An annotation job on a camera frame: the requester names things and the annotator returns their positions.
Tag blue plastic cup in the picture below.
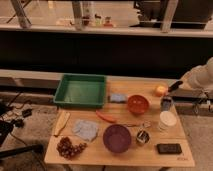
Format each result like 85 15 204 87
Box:
160 96 173 111

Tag white paper cup stack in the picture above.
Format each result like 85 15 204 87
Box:
158 111 177 131

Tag orange fruit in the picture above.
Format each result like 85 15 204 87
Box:
154 85 168 97

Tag orange bowl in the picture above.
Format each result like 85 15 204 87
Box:
127 95 149 115

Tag metal fork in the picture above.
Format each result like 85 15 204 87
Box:
122 121 151 128

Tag blue sponge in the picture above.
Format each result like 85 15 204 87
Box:
109 93 127 103

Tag small metal can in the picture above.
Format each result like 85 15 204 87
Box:
136 130 150 146

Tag black phone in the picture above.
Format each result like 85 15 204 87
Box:
157 143 182 154

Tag purple bowl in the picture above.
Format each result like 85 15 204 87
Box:
103 124 132 153

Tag blue cloth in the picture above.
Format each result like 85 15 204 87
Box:
72 119 99 142

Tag green plastic tray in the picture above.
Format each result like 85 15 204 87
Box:
53 74 106 109

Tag wooden spatula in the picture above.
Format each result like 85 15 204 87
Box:
54 111 70 136

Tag bunch of red grapes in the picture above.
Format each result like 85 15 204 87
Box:
57 137 87 160

